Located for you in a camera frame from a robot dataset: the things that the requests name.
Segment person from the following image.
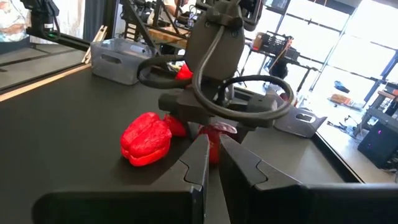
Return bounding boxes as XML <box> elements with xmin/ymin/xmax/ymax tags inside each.
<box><xmin>146</xmin><ymin>0</ymin><xmax>200</xmax><ymax>27</ymax></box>
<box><xmin>0</xmin><ymin>0</ymin><xmax>32</xmax><ymax>43</ymax></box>

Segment black frame wooden workstation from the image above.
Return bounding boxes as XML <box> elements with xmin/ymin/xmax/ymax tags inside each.
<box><xmin>119</xmin><ymin>0</ymin><xmax>193</xmax><ymax>47</ymax></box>

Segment orange item on floor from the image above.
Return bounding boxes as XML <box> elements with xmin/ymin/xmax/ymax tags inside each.
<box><xmin>329</xmin><ymin>93</ymin><xmax>352</xmax><ymax>105</ymax></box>

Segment red bell pepper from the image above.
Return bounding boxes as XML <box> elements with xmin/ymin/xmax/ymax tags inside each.
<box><xmin>120</xmin><ymin>111</ymin><xmax>172</xmax><ymax>167</ymax></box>
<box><xmin>163</xmin><ymin>113</ymin><xmax>188</xmax><ymax>138</ymax></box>
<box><xmin>175</xmin><ymin>63</ymin><xmax>194</xmax><ymax>82</ymax></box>

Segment black cart table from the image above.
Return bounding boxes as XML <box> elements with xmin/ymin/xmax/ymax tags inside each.
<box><xmin>245</xmin><ymin>46</ymin><xmax>321</xmax><ymax>91</ymax></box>

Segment large glass window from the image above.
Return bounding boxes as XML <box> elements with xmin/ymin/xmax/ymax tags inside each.
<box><xmin>264</xmin><ymin>0</ymin><xmax>398</xmax><ymax>103</ymax></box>

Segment wooden slats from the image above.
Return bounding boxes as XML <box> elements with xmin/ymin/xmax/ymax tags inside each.
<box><xmin>81</xmin><ymin>25</ymin><xmax>109</xmax><ymax>65</ymax></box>

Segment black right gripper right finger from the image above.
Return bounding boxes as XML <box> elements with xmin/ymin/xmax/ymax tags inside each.
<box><xmin>219</xmin><ymin>134</ymin><xmax>398</xmax><ymax>224</ymax></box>

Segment clear plastic bin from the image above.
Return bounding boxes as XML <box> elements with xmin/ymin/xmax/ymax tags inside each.
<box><xmin>90</xmin><ymin>37</ymin><xmax>158</xmax><ymax>86</ymax></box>
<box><xmin>273</xmin><ymin>104</ymin><xmax>328</xmax><ymax>139</ymax></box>

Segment black plastic crate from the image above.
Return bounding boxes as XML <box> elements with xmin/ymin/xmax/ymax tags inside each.
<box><xmin>260</xmin><ymin>30</ymin><xmax>293</xmax><ymax>57</ymax></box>

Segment blue item on floor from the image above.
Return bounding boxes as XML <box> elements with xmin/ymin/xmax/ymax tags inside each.
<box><xmin>334</xmin><ymin>80</ymin><xmax>351</xmax><ymax>93</ymax></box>

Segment black computer tower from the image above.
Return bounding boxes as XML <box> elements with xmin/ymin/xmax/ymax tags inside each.
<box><xmin>357</xmin><ymin>119</ymin><xmax>398</xmax><ymax>170</ymax></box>

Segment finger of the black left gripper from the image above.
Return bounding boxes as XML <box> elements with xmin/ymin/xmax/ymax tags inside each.
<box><xmin>185</xmin><ymin>120</ymin><xmax>200</xmax><ymax>139</ymax></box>
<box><xmin>236</xmin><ymin>124</ymin><xmax>253</xmax><ymax>144</ymax></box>

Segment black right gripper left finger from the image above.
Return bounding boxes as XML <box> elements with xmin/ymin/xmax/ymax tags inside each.
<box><xmin>32</xmin><ymin>134</ymin><xmax>210</xmax><ymax>224</ymax></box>

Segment black background robot device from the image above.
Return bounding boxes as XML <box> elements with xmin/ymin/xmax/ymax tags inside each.
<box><xmin>20</xmin><ymin>0</ymin><xmax>62</xmax><ymax>41</ymax></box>

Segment black metal beam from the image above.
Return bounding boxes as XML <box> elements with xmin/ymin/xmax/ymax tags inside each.
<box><xmin>26</xmin><ymin>27</ymin><xmax>91</xmax><ymax>52</ymax></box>

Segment wooden desk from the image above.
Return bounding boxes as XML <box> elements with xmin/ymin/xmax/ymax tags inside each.
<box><xmin>354</xmin><ymin>90</ymin><xmax>398</xmax><ymax>138</ymax></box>

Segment dark curtain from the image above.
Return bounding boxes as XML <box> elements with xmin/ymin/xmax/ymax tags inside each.
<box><xmin>83</xmin><ymin>0</ymin><xmax>119</xmax><ymax>41</ymax></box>

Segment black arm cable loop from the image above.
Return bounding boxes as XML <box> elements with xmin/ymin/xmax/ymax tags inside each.
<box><xmin>191</xmin><ymin>24</ymin><xmax>295</xmax><ymax>123</ymax></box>
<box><xmin>136</xmin><ymin>54</ymin><xmax>193</xmax><ymax>90</ymax></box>

